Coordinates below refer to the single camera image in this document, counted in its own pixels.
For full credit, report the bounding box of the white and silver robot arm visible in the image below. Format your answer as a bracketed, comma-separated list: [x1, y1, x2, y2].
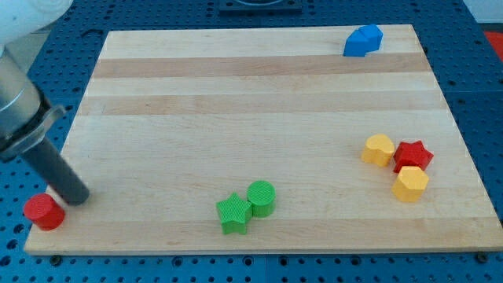
[1, 0, 90, 206]

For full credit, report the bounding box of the red cylinder block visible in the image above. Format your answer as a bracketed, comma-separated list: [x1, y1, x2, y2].
[23, 193, 65, 231]

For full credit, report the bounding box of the green cylinder block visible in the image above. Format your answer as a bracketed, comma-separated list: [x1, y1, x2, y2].
[247, 180, 276, 218]

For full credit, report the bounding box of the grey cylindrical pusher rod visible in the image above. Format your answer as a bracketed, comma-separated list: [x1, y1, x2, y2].
[21, 138, 90, 206]

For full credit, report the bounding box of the wooden board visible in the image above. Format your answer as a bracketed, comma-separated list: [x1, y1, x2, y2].
[24, 24, 502, 255]

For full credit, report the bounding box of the dark mounting plate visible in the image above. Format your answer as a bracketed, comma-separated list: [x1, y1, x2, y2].
[217, 0, 303, 14]

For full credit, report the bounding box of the red star block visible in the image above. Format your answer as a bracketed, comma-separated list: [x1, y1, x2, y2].
[393, 141, 434, 173]

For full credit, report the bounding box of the green star block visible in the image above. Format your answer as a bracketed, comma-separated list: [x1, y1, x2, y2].
[215, 193, 252, 234]

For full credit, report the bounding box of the yellow hexagon block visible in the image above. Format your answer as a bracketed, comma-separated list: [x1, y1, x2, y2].
[391, 166, 429, 203]

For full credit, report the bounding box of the yellow heart block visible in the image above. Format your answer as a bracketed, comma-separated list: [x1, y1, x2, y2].
[361, 134, 395, 167]

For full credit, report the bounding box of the blue angled block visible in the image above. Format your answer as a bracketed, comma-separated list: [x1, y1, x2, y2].
[343, 24, 384, 57]

